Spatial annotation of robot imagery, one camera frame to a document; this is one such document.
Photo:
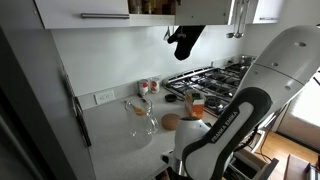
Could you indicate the orange spice jar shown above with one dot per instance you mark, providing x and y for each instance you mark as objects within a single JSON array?
[{"x": 194, "y": 105}]

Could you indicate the open wooden drawer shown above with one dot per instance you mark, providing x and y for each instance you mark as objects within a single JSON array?
[{"x": 266, "y": 166}]

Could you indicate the hanging small metal spoon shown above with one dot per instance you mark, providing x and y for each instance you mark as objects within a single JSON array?
[{"x": 166, "y": 35}]

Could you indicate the small black round lid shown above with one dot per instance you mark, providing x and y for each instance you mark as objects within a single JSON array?
[{"x": 171, "y": 98}]

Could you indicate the round cork coaster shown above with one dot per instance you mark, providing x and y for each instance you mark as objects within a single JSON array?
[{"x": 170, "y": 122}]

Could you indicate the black oven mitt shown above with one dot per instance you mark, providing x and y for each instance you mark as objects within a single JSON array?
[{"x": 185, "y": 41}]

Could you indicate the steel pot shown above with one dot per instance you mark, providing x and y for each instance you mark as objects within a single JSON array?
[{"x": 246, "y": 60}]

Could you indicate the narrow kitchen knife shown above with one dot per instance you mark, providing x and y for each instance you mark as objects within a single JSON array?
[{"x": 85, "y": 133}]

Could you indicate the narrow white cabinet door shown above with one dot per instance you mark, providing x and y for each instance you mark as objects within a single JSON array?
[{"x": 268, "y": 10}]

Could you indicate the stainless gas stove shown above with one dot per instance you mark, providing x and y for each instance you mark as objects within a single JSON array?
[{"x": 200, "y": 81}]

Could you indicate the yellow smiley spatula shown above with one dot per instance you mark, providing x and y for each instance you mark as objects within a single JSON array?
[{"x": 140, "y": 111}]

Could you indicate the small spice jar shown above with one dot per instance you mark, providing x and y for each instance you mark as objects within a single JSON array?
[{"x": 154, "y": 85}]

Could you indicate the brown wooden furniture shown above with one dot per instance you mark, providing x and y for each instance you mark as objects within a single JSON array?
[{"x": 296, "y": 168}]

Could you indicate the white wall outlet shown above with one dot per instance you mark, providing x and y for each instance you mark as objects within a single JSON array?
[{"x": 104, "y": 97}]

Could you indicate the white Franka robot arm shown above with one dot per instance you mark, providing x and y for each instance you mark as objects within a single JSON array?
[{"x": 266, "y": 83}]

